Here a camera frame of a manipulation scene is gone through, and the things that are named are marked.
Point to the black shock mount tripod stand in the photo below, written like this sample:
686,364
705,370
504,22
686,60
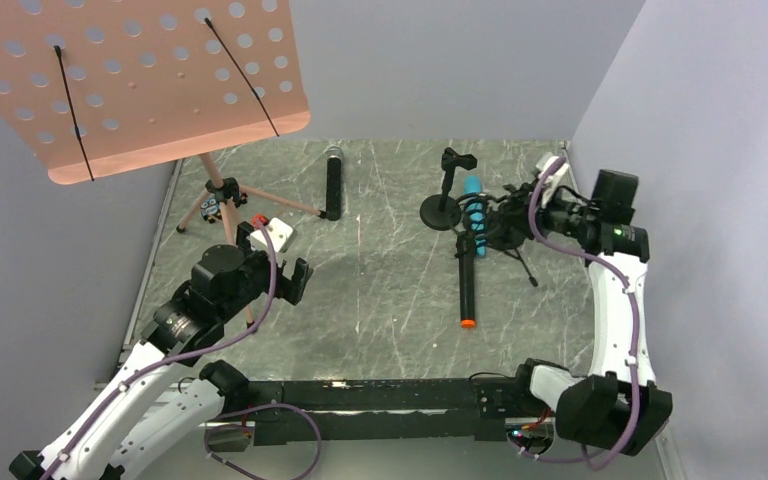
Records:
499,223

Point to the black microphone orange end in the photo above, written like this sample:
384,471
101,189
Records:
465,253

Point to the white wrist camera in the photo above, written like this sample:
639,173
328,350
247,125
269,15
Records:
551,170
280,233

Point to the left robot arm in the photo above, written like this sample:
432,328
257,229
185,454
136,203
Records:
119,434

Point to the black microphone silver grille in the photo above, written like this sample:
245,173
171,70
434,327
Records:
334,182

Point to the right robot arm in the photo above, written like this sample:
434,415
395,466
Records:
617,406

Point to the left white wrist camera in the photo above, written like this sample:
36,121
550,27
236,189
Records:
280,233

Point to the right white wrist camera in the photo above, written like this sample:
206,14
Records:
551,170

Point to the blue microphone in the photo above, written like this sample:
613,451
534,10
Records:
473,185

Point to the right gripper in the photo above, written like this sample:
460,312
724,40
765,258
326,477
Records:
513,216

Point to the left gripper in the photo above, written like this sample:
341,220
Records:
287,279

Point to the pink perforated music stand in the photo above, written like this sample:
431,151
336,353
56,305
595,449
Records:
101,88

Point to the black round-base mic stand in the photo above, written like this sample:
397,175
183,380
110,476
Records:
440,211

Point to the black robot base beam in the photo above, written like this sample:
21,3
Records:
484,407

